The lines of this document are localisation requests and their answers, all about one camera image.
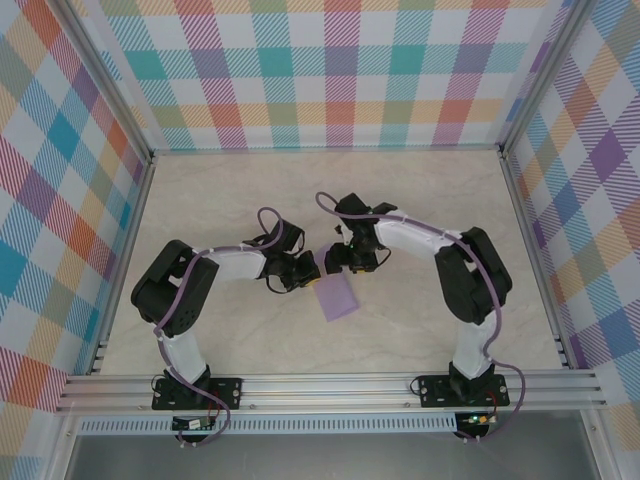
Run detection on purple paper sheet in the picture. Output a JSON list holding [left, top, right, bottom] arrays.
[[313, 244, 361, 324]]

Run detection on aluminium back rail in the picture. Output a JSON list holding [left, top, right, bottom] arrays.
[[149, 143, 506, 157]]

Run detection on aluminium front rail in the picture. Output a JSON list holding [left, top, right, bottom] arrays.
[[54, 368, 609, 415]]

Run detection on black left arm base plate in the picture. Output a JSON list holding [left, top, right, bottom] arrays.
[[151, 375, 245, 412]]

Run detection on perforated metal cable tray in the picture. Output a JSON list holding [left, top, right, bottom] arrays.
[[78, 412, 459, 435]]

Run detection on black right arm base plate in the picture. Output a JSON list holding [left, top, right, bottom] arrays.
[[417, 373, 510, 409]]

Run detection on aluminium side rail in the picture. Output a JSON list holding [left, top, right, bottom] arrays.
[[499, 152, 574, 371], [87, 154, 156, 376]]

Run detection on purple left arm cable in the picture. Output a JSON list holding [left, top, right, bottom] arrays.
[[152, 207, 289, 449]]

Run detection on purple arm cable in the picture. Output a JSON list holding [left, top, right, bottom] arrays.
[[314, 191, 529, 445], [152, 207, 289, 449]]

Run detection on black round cable mount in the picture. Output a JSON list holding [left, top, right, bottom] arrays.
[[452, 424, 496, 442], [174, 430, 214, 448]]

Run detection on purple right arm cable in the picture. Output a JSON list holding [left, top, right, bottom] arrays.
[[314, 191, 529, 445]]

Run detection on aluminium corner post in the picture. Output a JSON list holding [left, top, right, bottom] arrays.
[[497, 0, 594, 161], [52, 0, 156, 166]]

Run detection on aluminium lower frame bar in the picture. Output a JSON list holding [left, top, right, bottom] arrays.
[[44, 413, 84, 480], [579, 407, 624, 480]]

